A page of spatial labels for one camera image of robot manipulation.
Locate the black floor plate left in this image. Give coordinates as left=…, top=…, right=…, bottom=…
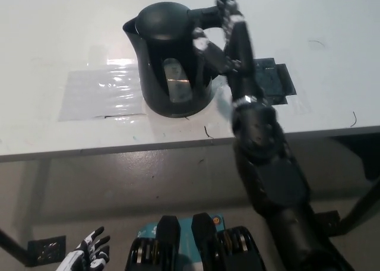
left=27, top=235, right=67, bottom=267

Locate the black kettle lid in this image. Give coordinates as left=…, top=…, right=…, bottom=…
left=135, top=2, right=195, bottom=40

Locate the black tape patch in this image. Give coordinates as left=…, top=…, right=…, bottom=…
left=254, top=56, right=297, bottom=106

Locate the dark table frame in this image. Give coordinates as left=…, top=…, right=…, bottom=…
left=329, top=134, right=380, bottom=182

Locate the black table leg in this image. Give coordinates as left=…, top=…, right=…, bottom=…
left=0, top=228, right=32, bottom=267
left=338, top=181, right=380, bottom=238

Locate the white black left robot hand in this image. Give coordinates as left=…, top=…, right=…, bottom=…
left=55, top=226, right=111, bottom=271

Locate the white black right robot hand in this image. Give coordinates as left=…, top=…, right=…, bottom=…
left=192, top=0, right=270, bottom=105

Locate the clear plastic sheet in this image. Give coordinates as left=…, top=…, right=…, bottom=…
left=58, top=61, right=148, bottom=122

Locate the black electric kettle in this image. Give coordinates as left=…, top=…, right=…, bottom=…
left=123, top=2, right=238, bottom=119

